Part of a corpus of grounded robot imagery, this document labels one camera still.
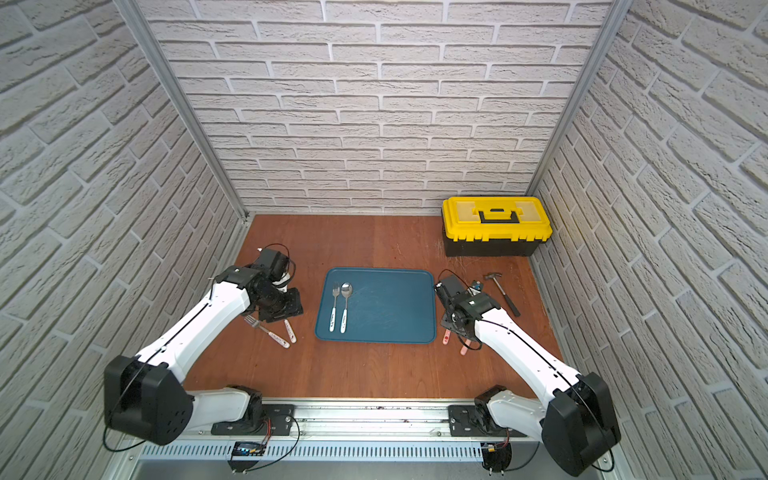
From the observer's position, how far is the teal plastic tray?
90cm

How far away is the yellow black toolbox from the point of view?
0.97m

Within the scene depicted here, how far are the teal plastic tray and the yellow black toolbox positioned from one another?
17cm
